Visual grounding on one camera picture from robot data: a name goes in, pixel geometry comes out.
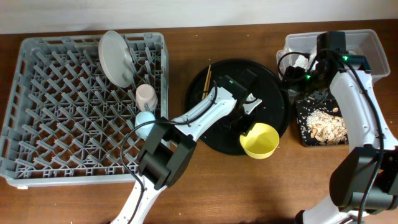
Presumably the clear plastic bin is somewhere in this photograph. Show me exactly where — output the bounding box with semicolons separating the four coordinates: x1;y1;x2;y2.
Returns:
276;29;391;84

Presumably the wooden chopstick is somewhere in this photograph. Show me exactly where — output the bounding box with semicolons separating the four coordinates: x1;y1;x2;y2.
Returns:
202;70;211;100
202;65;211;100

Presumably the wooden chopstick right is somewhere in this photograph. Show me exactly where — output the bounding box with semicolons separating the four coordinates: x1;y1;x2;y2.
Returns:
202;70;211;100

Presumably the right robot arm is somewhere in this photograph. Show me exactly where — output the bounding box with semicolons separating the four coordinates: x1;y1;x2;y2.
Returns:
277;29;397;223

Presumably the pink cup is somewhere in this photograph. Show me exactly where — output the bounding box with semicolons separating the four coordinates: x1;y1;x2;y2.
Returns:
136;84;158;111

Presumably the yellow bowl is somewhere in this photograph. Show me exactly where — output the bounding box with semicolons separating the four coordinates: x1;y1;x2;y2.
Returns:
239;123;280;159

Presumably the white napkin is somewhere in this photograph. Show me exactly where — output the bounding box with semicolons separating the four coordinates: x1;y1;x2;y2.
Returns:
284;47;317;70

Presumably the blue cup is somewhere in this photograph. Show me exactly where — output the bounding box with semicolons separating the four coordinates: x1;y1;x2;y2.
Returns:
135;111;155;140

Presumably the wooden chopstick left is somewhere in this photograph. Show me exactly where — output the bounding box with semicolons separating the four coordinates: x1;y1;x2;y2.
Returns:
202;65;211;100

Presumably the grey dishwasher rack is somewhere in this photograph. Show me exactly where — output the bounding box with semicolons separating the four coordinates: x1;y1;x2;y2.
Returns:
1;33;169;189

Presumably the pale grey plate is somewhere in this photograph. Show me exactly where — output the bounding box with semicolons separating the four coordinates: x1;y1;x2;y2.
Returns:
98;30;133;88

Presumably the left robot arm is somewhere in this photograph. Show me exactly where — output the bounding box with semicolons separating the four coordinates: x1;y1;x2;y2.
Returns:
113;69;260;223

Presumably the round black tray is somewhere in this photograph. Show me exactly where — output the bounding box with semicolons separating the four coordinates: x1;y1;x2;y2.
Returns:
184;58;291;156

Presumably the food scraps pile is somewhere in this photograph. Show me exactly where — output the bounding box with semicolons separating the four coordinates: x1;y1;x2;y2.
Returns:
303;99;348;146

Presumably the black rectangular tray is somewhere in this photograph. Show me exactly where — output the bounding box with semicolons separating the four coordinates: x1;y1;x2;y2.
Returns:
293;90;351;147

